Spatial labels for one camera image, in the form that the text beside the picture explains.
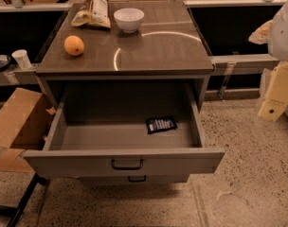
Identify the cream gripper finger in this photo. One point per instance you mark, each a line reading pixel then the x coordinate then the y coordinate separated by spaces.
pixel 260 35
pixel 275 99

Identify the dark blue rxbar wrapper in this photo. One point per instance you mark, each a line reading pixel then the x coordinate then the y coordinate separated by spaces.
pixel 159 124

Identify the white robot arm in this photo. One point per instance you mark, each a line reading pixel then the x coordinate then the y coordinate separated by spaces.
pixel 274 33

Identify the grey drawer cabinet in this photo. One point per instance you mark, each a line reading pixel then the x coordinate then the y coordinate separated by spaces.
pixel 166 46

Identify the open grey top drawer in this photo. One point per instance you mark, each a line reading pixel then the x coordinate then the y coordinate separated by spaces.
pixel 99 130

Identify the lower grey drawer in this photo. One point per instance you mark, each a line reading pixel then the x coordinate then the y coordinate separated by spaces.
pixel 126 180

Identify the white ceramic bowl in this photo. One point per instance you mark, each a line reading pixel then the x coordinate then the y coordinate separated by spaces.
pixel 129 20

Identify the tan chip bag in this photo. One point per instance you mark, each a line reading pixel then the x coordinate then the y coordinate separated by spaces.
pixel 93 13

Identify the orange fruit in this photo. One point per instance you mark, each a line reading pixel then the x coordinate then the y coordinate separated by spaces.
pixel 74 45

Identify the white paper cup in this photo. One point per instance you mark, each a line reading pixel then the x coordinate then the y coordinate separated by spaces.
pixel 21 58

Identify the brown cardboard box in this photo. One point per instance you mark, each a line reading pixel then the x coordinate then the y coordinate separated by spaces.
pixel 25 119

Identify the dark round plate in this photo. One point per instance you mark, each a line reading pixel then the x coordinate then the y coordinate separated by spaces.
pixel 4 62

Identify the black metal stand leg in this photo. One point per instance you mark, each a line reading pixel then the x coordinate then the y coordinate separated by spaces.
pixel 14 213

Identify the grey metal shelf rail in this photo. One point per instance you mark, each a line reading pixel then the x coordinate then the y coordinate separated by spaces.
pixel 231 65

